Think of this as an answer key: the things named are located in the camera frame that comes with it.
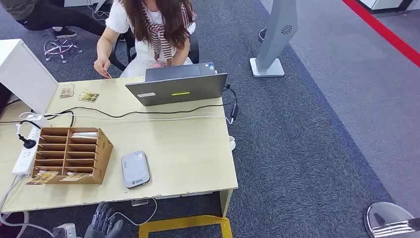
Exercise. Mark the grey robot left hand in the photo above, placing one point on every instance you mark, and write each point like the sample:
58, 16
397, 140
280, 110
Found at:
103, 223

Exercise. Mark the person's right hand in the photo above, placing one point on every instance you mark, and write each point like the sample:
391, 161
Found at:
101, 65

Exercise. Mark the person's left forearm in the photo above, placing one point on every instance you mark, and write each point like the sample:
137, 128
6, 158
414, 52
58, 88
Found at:
182, 54

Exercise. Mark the person's right forearm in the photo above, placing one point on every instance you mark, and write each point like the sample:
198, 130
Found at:
103, 47

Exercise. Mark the golden patterned card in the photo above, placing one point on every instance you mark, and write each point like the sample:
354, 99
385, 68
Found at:
88, 96

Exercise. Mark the person seated at desk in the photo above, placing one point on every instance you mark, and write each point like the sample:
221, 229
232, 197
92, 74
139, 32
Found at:
147, 52

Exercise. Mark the grey card reader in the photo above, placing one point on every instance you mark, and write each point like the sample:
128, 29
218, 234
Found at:
135, 170

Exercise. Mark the wooden card organizer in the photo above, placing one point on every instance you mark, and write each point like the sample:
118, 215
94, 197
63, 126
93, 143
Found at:
103, 154

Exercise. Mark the person in dark clothes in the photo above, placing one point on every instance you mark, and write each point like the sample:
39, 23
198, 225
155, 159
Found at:
49, 16

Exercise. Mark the chrome stool base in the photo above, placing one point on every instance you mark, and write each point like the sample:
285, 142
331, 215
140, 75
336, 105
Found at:
59, 46

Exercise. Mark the pink round object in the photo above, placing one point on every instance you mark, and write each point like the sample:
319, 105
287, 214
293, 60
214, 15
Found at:
157, 64

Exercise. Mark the white furniture panel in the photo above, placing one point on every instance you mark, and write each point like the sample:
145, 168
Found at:
82, 2

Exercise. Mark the white cards stack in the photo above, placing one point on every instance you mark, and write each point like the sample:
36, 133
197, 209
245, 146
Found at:
84, 135

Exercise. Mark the grey laptop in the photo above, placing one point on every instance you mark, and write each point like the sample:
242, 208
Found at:
177, 88

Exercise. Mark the yellow floor tape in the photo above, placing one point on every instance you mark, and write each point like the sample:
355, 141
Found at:
183, 221

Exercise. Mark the black office chair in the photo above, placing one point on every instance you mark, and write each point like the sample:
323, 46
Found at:
194, 49

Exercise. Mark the white power strip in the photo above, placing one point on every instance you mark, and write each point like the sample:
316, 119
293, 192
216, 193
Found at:
27, 157

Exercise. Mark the black power adapter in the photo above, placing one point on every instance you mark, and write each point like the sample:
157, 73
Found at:
234, 111

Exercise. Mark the white object at desk edge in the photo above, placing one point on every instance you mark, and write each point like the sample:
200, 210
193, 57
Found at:
232, 143

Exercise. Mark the black round base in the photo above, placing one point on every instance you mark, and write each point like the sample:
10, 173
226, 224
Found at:
261, 34

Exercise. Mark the grey kiosk stand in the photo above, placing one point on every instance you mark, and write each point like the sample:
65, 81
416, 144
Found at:
275, 36

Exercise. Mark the red floor tape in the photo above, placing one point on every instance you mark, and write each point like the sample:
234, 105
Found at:
384, 31

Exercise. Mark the white furniture with black base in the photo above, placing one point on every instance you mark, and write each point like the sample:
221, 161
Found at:
380, 4

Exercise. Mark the clear bracket under desk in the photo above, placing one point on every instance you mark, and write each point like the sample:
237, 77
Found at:
139, 202

